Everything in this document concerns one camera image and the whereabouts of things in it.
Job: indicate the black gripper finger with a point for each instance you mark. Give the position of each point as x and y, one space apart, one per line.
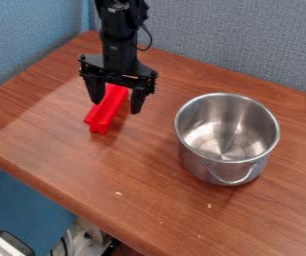
137 99
96 89

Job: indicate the red plastic block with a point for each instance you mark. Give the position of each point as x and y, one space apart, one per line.
101 114

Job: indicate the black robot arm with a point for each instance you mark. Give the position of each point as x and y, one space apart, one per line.
122 17

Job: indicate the white items under table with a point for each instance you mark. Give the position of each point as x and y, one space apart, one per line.
84 240

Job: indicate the metal pot with handle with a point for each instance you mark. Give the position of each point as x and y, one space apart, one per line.
226 133

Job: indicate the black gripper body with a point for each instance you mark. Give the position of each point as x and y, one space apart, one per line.
117 66

